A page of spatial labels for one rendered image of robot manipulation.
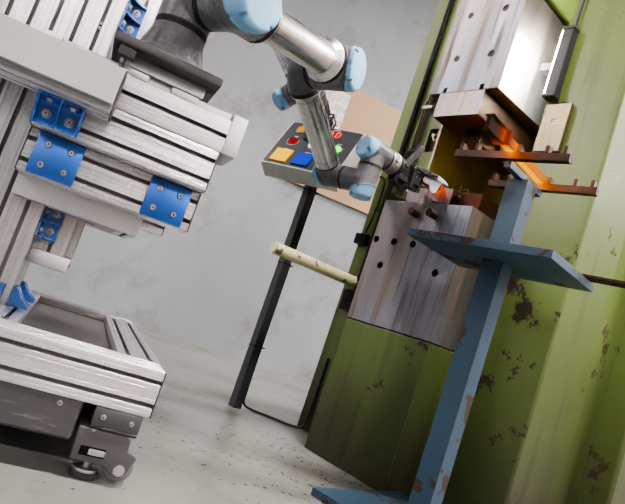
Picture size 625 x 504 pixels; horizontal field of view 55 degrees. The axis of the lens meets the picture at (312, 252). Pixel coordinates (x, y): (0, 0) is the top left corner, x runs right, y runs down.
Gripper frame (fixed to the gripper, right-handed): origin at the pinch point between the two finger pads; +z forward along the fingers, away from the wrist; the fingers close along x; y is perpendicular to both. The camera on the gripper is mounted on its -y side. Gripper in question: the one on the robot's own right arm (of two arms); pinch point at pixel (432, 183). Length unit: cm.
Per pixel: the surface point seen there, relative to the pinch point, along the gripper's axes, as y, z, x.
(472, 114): -27.1, 2.8, 5.4
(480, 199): 3.9, 2.7, 19.5
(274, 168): 5, -22, -63
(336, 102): -110, 118, -225
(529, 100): -41.9, 21.7, 12.6
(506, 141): 1, -34, 49
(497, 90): -36.6, 4.4, 11.3
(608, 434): 62, 61, 53
